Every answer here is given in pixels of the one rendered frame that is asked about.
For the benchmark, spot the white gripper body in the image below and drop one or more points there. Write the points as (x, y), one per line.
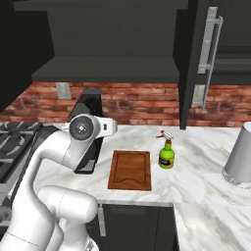
(112, 126)

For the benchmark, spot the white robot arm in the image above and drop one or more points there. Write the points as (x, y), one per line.
(52, 153)

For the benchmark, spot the brown wooden cutting board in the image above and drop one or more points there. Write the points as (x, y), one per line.
(130, 170)

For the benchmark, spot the green spray bottle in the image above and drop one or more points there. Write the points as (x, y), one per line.
(166, 157)

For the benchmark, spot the black base cabinet door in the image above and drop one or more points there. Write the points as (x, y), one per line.
(137, 228)

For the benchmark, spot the black gas hob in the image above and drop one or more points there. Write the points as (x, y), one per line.
(14, 143)

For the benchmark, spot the grey tapered cylinder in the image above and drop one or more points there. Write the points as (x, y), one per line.
(240, 157)

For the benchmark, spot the grey wall outlet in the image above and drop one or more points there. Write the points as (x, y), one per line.
(63, 90)

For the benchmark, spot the black closed wall cabinet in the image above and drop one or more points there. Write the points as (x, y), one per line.
(235, 39)

